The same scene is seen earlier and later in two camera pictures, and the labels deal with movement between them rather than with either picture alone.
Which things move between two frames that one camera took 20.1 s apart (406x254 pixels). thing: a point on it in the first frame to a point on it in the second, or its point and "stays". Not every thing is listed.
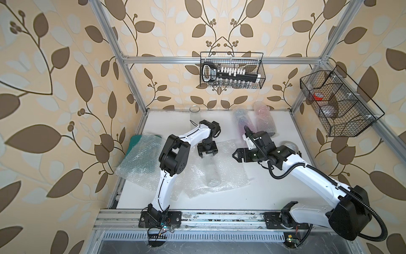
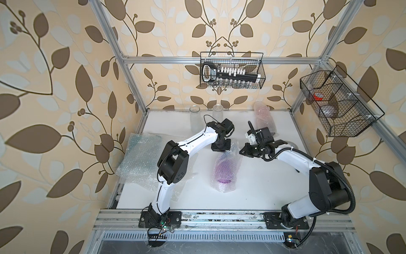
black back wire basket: [231, 70] stays
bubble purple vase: [243, 119] to [225, 169]
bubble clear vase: [213, 173] to [218, 112]
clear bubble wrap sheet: [142, 163] stays
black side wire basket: [343, 109] stays
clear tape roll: [291, 145] stays
